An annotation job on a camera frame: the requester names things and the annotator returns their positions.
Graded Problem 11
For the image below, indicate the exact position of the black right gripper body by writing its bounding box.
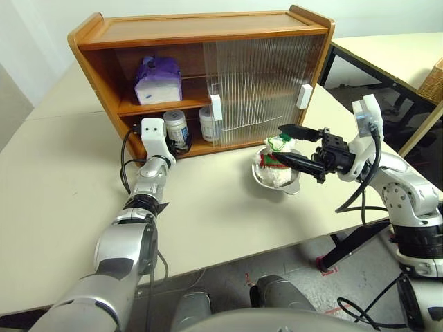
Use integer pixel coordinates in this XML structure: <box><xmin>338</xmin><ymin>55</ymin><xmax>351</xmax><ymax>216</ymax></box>
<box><xmin>313</xmin><ymin>127</ymin><xmax>354</xmax><ymax>183</ymax></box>

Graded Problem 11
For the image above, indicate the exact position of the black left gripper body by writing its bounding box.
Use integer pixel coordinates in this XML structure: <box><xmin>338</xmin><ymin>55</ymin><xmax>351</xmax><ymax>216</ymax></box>
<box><xmin>165</xmin><ymin>137</ymin><xmax>183</xmax><ymax>156</ymax></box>

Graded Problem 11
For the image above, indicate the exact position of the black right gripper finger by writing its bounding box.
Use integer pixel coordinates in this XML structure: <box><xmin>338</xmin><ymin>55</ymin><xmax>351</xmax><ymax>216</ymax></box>
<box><xmin>276</xmin><ymin>151</ymin><xmax>328</xmax><ymax>183</ymax></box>
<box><xmin>278</xmin><ymin>124</ymin><xmax>321</xmax><ymax>141</ymax></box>

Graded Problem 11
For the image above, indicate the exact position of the white plastic bottle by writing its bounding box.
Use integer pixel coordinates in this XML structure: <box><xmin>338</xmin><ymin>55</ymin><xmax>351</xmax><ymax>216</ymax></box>
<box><xmin>162</xmin><ymin>110</ymin><xmax>190</xmax><ymax>147</ymax></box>
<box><xmin>198</xmin><ymin>106</ymin><xmax>222</xmax><ymax>142</ymax></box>

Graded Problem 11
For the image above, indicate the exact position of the small metal bowl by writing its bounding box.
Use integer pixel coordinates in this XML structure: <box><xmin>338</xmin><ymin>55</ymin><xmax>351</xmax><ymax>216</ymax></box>
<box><xmin>251</xmin><ymin>162</ymin><xmax>301</xmax><ymax>196</ymax></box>

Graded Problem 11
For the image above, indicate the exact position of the white plush toy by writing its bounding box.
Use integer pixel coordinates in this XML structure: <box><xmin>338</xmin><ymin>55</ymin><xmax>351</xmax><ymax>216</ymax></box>
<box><xmin>254</xmin><ymin>135</ymin><xmax>298</xmax><ymax>187</ymax></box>

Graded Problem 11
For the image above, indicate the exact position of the white block door handle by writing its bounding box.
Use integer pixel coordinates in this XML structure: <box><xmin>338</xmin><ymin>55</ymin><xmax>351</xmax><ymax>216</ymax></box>
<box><xmin>210</xmin><ymin>93</ymin><xmax>223</xmax><ymax>122</ymax></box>
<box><xmin>296</xmin><ymin>84</ymin><xmax>313</xmax><ymax>109</ymax></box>

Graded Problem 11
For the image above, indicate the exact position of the purple tissue box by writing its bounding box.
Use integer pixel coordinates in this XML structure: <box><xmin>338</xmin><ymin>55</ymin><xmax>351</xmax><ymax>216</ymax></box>
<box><xmin>134</xmin><ymin>55</ymin><xmax>183</xmax><ymax>105</ymax></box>

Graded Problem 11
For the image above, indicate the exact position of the ribbed clear sliding door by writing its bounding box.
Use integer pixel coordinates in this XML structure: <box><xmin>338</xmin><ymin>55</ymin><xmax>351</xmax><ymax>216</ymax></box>
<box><xmin>215</xmin><ymin>33</ymin><xmax>328</xmax><ymax>139</ymax></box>
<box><xmin>202</xmin><ymin>36</ymin><xmax>290</xmax><ymax>145</ymax></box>

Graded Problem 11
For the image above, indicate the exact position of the brown wooden cabinet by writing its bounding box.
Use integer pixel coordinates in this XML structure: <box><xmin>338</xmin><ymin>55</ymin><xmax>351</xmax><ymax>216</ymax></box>
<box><xmin>67</xmin><ymin>3</ymin><xmax>336</xmax><ymax>160</ymax></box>

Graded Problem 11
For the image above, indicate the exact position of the light wooden pole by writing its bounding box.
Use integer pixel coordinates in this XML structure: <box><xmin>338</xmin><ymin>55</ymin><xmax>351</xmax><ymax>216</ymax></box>
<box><xmin>397</xmin><ymin>110</ymin><xmax>443</xmax><ymax>158</ymax></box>

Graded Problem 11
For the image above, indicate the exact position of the beige table with black legs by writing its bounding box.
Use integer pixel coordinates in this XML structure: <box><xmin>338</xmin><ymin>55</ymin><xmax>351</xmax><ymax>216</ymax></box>
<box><xmin>318</xmin><ymin>33</ymin><xmax>443</xmax><ymax>120</ymax></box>

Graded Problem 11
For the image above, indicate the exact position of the woven wicker basket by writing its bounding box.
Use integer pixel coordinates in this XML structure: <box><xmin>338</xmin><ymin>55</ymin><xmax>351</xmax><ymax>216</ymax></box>
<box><xmin>417</xmin><ymin>57</ymin><xmax>443</xmax><ymax>104</ymax></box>

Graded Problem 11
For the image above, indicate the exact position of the dark grey rounded shape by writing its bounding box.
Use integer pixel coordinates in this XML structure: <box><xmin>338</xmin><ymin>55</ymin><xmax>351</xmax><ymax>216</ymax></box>
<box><xmin>171</xmin><ymin>292</ymin><xmax>212</xmax><ymax>332</ymax></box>
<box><xmin>248</xmin><ymin>275</ymin><xmax>316</xmax><ymax>312</ymax></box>

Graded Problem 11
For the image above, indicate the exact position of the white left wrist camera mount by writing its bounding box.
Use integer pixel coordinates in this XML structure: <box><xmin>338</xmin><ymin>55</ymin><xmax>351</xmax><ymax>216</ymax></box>
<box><xmin>141</xmin><ymin>118</ymin><xmax>174</xmax><ymax>160</ymax></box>

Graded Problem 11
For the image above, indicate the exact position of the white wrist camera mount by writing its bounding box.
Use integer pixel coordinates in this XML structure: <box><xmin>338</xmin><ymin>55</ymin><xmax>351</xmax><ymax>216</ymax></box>
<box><xmin>345</xmin><ymin>95</ymin><xmax>384</xmax><ymax>181</ymax></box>
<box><xmin>141</xmin><ymin>118</ymin><xmax>174</xmax><ymax>160</ymax></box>

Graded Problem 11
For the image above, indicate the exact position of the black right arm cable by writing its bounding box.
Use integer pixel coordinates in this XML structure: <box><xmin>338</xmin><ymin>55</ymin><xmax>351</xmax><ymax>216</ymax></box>
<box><xmin>334</xmin><ymin>126</ymin><xmax>389</xmax><ymax>228</ymax></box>

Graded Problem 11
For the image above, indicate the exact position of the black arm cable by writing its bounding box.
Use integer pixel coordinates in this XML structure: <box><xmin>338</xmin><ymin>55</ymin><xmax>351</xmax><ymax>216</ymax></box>
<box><xmin>119</xmin><ymin>126</ymin><xmax>148</xmax><ymax>195</ymax></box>
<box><xmin>334</xmin><ymin>126</ymin><xmax>389</xmax><ymax>228</ymax></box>

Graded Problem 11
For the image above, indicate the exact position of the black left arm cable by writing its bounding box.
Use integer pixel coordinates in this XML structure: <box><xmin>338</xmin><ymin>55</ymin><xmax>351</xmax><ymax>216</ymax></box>
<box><xmin>119</xmin><ymin>126</ymin><xmax>148</xmax><ymax>195</ymax></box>

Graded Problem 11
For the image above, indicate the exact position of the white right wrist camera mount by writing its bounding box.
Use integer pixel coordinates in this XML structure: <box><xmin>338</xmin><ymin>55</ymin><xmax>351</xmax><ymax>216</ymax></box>
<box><xmin>345</xmin><ymin>95</ymin><xmax>384</xmax><ymax>181</ymax></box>

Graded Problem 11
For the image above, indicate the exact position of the black table leg frame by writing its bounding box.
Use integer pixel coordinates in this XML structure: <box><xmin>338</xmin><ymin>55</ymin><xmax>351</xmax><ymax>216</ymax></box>
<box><xmin>316</xmin><ymin>221</ymin><xmax>394</xmax><ymax>274</ymax></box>

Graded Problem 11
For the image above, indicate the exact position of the black loose floor cable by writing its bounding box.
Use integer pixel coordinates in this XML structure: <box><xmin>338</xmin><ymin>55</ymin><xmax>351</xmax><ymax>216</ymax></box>
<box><xmin>337</xmin><ymin>273</ymin><xmax>409</xmax><ymax>328</ymax></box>

